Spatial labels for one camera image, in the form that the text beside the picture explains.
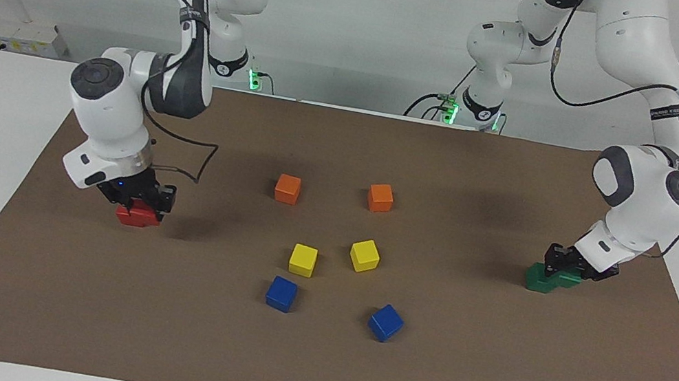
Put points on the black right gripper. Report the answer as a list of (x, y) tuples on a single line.
[(134, 188)]

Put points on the red wooden block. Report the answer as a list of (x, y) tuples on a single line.
[(144, 209), (128, 217)]

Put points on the blue wooden block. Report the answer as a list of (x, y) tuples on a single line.
[(281, 294), (385, 323)]

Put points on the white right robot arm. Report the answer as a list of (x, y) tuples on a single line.
[(114, 123)]

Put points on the white power box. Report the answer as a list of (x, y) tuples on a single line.
[(24, 37)]

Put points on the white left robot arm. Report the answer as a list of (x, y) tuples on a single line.
[(645, 202)]

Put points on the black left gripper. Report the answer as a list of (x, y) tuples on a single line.
[(581, 264)]

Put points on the orange wooden block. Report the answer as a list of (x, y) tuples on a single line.
[(380, 198), (287, 190)]

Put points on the green wooden block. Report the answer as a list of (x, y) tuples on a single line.
[(538, 281), (568, 280)]

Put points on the yellow wooden block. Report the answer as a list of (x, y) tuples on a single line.
[(302, 261), (364, 256)]

